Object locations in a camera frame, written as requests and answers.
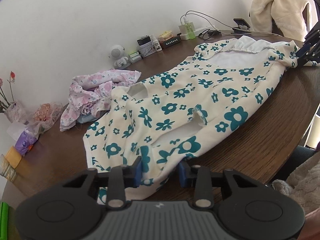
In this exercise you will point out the cream teal flower garment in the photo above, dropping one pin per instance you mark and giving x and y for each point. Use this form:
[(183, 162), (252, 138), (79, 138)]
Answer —
[(184, 112)]

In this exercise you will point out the cream fleece jacket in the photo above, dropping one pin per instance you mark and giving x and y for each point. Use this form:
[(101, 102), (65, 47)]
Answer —
[(286, 14)]

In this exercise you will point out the flower vase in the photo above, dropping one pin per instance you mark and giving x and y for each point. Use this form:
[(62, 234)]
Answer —
[(11, 108)]

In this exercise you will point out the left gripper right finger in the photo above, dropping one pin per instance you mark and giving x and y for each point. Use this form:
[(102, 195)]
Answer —
[(198, 178)]

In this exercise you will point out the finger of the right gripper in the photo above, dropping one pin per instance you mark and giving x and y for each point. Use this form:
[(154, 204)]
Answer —
[(308, 55)]

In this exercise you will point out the small white spray bottle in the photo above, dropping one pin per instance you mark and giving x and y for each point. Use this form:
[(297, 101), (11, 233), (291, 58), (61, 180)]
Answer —
[(155, 43)]

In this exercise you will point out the white power strip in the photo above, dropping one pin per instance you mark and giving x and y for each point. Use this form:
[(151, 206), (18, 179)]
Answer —
[(196, 32)]

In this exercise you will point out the pink floral plastic bag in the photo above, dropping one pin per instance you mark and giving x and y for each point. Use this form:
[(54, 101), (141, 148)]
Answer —
[(44, 117)]

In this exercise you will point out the pink floral garment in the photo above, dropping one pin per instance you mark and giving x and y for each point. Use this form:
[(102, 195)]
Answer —
[(90, 95)]

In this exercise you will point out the purple tissue pack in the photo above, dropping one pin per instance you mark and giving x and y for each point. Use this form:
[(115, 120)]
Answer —
[(24, 137)]

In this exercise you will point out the white patterned tin box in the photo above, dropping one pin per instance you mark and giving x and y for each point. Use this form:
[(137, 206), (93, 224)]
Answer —
[(146, 49)]

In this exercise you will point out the black charger block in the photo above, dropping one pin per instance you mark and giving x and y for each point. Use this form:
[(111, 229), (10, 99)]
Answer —
[(144, 40)]

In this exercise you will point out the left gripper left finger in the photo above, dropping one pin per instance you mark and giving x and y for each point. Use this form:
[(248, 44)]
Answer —
[(121, 178)]

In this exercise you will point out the green spray bottle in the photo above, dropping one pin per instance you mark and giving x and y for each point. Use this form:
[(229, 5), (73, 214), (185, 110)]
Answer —
[(191, 34)]

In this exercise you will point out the white robot speaker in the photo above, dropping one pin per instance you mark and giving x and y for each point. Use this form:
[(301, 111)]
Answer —
[(117, 54)]

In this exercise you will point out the yellow box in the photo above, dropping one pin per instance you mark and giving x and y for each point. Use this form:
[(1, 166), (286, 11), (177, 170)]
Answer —
[(13, 157)]

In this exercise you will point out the white usb charger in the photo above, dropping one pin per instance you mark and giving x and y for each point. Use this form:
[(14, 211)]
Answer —
[(185, 28)]

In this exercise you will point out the green white card box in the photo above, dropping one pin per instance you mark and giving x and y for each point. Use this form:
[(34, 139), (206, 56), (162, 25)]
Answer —
[(134, 57)]

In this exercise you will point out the yellow tissue packs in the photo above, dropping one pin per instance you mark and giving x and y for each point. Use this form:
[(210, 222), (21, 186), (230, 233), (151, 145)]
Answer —
[(165, 36)]

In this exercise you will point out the red black box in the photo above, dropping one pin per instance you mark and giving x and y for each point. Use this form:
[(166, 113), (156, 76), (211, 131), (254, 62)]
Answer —
[(170, 42)]

